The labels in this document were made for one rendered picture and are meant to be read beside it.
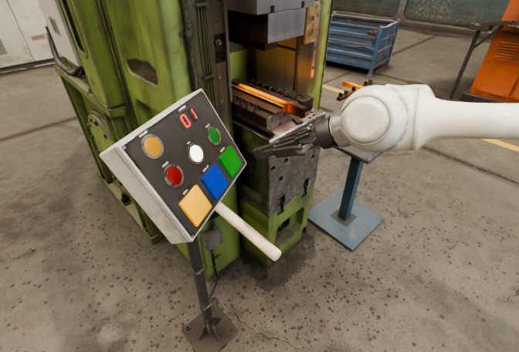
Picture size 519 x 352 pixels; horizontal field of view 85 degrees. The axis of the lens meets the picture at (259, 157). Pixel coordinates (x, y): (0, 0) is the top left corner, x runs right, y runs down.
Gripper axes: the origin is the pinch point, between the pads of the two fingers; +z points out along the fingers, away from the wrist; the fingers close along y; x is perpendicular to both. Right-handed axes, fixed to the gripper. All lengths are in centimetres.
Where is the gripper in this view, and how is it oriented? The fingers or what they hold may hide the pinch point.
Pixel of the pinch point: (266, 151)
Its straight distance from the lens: 79.6
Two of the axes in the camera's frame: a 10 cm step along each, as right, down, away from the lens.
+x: -4.7, -8.1, -3.5
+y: 3.6, -5.4, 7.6
